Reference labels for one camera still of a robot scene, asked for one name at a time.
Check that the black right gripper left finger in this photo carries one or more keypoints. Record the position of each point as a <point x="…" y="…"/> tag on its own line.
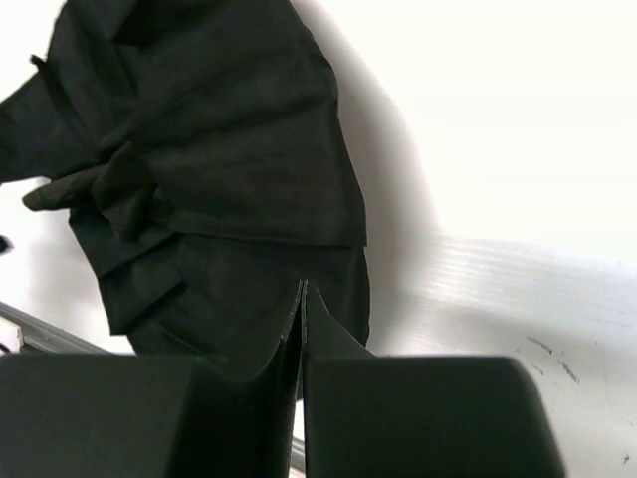
<point x="229" y="414"/>

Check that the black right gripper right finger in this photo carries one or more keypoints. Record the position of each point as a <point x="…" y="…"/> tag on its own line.
<point x="432" y="416"/>

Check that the black pleated skirt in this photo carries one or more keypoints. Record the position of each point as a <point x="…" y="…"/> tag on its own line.
<point x="198" y="149"/>

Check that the aluminium table edge rail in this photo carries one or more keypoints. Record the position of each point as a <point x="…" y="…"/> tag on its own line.
<point x="44" y="337"/>

